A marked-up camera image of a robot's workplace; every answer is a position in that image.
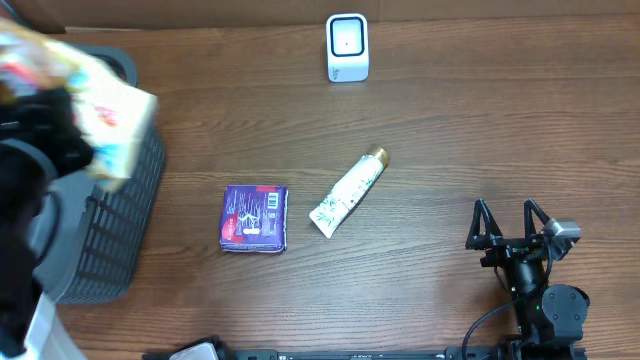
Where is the yellow snack bag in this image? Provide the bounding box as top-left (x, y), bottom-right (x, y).
top-left (1, 18), bottom-right (157, 192)

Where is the white barcode scanner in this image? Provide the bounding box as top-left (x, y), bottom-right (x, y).
top-left (326, 13), bottom-right (370, 83)

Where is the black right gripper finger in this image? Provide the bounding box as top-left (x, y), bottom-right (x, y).
top-left (465, 198), bottom-right (503, 250)
top-left (524, 198), bottom-right (550, 239)

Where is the grey plastic shopping basket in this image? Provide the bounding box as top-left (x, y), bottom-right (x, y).
top-left (27, 45), bottom-right (166, 304)

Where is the white tube with gold cap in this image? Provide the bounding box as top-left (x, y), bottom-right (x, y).
top-left (309, 146), bottom-right (390, 238)

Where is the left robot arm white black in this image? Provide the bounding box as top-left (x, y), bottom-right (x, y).
top-left (1, 88), bottom-right (94, 357)

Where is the black rail at table edge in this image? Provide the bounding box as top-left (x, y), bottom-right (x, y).
top-left (235, 346), bottom-right (588, 360)

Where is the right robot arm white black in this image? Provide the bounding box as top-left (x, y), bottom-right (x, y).
top-left (457, 199), bottom-right (590, 360)

